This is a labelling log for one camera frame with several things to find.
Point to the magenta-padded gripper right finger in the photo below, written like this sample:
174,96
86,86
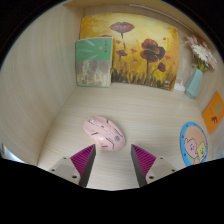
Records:
156,166

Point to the pink and white flower bouquet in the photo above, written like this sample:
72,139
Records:
201,53

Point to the white power strip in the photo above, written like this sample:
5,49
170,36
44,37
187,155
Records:
180,86

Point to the pink computer mouse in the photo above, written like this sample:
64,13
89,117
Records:
105,131

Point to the green and beige book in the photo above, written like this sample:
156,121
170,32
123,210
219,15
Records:
93,60

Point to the yellow poppy flower painting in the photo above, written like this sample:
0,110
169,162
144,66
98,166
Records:
143,36

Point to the orange book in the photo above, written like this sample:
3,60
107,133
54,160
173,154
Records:
215,111

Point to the teal faceted vase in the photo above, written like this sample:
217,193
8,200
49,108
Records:
194,85

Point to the white light bar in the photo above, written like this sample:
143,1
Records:
156,13

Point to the round blue-rimmed cartoon mouse pad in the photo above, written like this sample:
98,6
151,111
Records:
193,143

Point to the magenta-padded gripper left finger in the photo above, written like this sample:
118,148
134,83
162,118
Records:
68,168

